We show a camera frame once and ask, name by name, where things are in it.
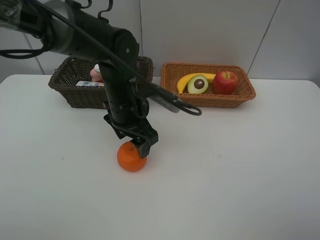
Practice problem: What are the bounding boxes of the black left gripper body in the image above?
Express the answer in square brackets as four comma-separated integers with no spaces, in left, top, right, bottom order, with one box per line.
[104,94,159,146]

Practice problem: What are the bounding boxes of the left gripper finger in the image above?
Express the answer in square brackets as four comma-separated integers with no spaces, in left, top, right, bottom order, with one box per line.
[136,138,152,158]

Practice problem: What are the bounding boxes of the orange mandarin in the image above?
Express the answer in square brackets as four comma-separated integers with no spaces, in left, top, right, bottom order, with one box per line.
[117,141,147,172]

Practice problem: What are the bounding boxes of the pink lotion bottle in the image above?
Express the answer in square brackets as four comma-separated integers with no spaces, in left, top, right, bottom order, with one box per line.
[90,64,103,83]

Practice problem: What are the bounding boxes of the white blue shampoo bottle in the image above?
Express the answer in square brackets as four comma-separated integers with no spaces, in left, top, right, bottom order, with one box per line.
[76,80,104,88]

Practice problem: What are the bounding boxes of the yellow banana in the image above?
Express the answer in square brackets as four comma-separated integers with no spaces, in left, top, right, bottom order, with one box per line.
[176,72,216,94]

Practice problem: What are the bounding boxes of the avocado half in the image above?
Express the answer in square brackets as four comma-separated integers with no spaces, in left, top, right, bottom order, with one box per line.
[187,74,209,95]

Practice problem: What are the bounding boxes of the red apple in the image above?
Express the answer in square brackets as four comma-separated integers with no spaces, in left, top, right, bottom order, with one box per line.
[212,71,239,95]

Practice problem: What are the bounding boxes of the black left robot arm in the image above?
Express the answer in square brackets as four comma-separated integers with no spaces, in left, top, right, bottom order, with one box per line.
[0,0,158,158]

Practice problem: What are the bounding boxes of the tan wicker basket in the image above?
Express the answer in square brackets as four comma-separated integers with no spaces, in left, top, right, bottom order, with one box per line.
[160,62,256,109]

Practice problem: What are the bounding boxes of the dark brown wicker basket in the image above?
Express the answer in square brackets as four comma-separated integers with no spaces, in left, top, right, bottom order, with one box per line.
[48,56,154,110]

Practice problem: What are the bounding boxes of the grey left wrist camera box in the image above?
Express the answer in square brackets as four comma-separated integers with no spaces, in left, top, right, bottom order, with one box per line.
[148,83,180,113]

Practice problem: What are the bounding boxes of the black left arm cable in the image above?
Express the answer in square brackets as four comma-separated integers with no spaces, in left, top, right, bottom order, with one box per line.
[0,0,203,116]

